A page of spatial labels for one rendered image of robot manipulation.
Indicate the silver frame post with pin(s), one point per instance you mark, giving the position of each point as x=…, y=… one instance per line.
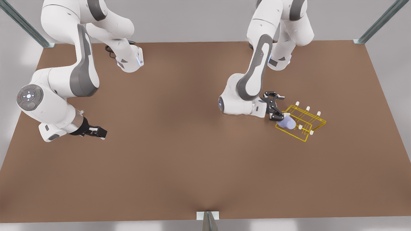
x=382, y=21
x=208, y=219
x=22, y=24

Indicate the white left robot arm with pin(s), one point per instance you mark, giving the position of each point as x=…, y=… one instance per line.
x=257, y=64

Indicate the lavender cup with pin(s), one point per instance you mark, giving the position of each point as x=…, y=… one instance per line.
x=286, y=124

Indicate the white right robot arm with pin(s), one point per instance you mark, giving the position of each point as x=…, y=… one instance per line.
x=57, y=96

